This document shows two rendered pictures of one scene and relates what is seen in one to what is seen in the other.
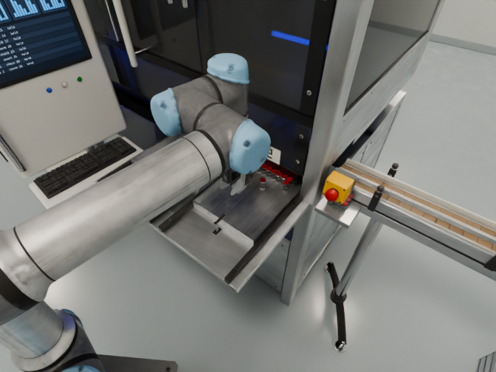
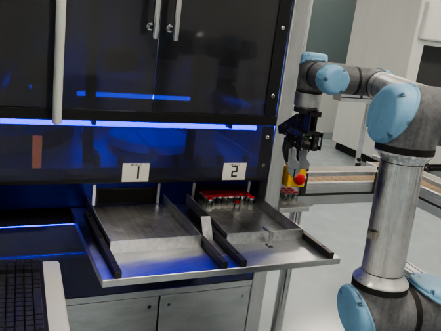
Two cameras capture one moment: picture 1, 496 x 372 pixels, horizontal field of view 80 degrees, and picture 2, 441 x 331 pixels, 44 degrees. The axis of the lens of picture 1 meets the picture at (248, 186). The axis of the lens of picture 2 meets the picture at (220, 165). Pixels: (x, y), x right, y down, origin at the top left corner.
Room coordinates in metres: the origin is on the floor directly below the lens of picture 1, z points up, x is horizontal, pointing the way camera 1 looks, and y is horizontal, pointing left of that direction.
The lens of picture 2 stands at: (0.06, 1.51, 1.52)
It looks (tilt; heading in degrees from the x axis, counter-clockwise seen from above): 16 degrees down; 296
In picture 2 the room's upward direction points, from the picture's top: 7 degrees clockwise
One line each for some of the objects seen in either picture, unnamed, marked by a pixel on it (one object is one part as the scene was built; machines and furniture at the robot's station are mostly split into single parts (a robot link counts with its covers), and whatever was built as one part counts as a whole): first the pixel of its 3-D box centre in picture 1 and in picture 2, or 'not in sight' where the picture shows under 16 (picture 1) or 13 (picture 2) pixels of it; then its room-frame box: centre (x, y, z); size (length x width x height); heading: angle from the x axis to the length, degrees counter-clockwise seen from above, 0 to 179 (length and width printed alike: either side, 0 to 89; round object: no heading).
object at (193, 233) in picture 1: (205, 187); (200, 234); (0.76, 0.16, 0.87); 0.70 x 0.48 x 0.02; 52
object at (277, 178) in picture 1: (271, 173); (227, 201); (0.80, -0.09, 0.91); 0.18 x 0.02 x 0.05; 52
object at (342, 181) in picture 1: (339, 185); (292, 175); (0.65, -0.29, 1.00); 0.08 x 0.07 x 0.07; 142
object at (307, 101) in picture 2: not in sight; (308, 100); (0.53, 0.03, 1.31); 0.08 x 0.08 x 0.05
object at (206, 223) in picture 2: (186, 194); (212, 234); (0.69, 0.21, 0.91); 0.14 x 0.03 x 0.06; 141
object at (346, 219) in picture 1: (340, 205); (285, 203); (0.68, -0.33, 0.87); 0.14 x 0.13 x 0.02; 142
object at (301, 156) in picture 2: (237, 187); (302, 163); (0.52, 0.03, 1.13); 0.06 x 0.03 x 0.09; 143
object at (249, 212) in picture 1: (253, 192); (241, 215); (0.71, -0.02, 0.90); 0.34 x 0.26 x 0.04; 142
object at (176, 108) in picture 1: (191, 110); (333, 78); (0.46, 0.10, 1.39); 0.11 x 0.11 x 0.08; 43
